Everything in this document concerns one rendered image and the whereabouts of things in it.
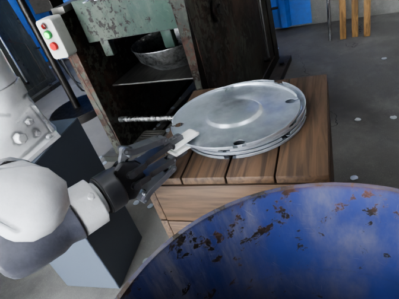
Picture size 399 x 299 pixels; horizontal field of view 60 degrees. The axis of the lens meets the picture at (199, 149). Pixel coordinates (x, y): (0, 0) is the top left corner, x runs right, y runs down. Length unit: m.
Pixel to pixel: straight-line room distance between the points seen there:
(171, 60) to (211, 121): 0.61
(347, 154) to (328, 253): 0.77
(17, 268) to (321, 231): 0.43
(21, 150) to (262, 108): 0.52
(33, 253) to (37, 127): 0.33
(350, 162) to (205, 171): 0.63
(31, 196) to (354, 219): 0.39
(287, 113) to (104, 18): 0.77
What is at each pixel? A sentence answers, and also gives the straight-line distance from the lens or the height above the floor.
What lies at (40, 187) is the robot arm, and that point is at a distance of 0.48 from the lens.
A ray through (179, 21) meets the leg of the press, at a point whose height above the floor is 0.53.
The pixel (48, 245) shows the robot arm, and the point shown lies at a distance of 0.59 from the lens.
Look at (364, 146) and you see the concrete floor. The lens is 1.28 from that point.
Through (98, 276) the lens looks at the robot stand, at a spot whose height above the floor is 0.06.
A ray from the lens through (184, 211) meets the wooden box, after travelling 0.77.
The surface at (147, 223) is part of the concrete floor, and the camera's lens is 1.17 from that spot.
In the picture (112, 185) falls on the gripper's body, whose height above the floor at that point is 0.44.
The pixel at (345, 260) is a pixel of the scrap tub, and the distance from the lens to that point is 0.52.
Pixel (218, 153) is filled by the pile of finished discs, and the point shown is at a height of 0.37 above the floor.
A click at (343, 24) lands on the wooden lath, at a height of 0.08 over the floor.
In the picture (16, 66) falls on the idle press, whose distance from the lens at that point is 2.79.
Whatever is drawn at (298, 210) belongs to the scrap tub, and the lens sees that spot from 0.45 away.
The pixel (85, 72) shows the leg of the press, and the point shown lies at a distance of 1.36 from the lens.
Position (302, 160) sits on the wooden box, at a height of 0.35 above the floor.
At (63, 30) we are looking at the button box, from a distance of 1.31.
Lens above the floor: 0.77
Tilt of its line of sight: 33 degrees down
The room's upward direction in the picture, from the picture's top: 18 degrees counter-clockwise
